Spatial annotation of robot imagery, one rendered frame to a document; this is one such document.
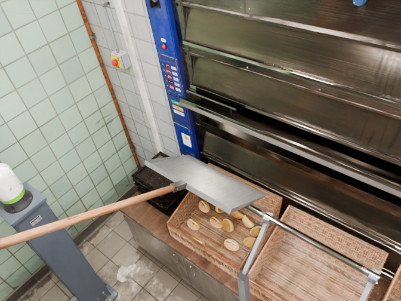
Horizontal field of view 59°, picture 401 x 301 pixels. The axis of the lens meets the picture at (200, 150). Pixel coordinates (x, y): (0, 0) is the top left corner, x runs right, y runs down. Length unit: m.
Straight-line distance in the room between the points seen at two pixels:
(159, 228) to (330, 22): 1.65
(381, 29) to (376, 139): 0.45
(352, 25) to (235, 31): 0.52
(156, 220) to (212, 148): 0.64
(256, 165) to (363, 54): 0.95
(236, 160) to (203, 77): 0.56
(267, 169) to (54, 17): 1.57
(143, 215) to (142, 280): 0.62
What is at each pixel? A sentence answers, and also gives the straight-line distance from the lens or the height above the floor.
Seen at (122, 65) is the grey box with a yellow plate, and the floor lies 1.45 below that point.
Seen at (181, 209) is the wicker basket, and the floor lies 0.72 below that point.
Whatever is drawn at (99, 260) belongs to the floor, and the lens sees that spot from 3.15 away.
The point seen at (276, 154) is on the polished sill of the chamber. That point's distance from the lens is 1.94.
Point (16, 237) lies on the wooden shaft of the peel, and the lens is 1.21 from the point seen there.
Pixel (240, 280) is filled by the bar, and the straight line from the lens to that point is 1.79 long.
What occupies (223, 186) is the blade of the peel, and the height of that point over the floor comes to 1.16.
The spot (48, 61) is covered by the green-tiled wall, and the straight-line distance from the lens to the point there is 2.47.
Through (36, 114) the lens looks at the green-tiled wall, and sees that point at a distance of 2.53.
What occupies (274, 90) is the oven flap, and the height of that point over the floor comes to 1.57.
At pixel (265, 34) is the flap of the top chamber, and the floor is 1.84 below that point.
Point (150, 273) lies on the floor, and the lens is 2.95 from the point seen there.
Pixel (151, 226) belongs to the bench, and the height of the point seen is 0.58.
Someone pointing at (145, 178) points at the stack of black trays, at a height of 0.83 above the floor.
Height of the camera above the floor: 2.55
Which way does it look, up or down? 44 degrees down
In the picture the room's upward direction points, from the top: 10 degrees counter-clockwise
